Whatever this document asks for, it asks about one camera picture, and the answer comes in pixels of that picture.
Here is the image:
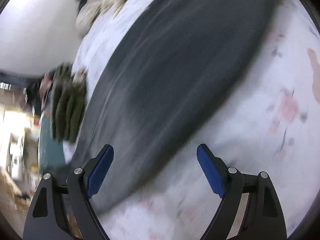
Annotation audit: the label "dark grey pants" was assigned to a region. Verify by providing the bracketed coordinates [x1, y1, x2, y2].
[72, 0, 280, 215]

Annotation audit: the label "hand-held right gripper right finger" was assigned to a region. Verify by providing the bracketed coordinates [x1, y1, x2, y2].
[196, 143, 287, 240]

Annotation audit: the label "stack of folded olive clothes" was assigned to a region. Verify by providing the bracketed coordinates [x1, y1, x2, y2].
[49, 63, 88, 143]

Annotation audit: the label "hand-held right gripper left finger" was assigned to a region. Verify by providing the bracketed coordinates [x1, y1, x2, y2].
[22, 144, 115, 240]

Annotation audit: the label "dark clothes pile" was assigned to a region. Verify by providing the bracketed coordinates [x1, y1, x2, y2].
[25, 70, 55, 117]

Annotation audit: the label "teal pillow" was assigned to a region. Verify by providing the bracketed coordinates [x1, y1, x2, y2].
[37, 110, 72, 172]

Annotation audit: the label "white floral bed sheet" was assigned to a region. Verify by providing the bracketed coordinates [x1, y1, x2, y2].
[62, 0, 320, 240]

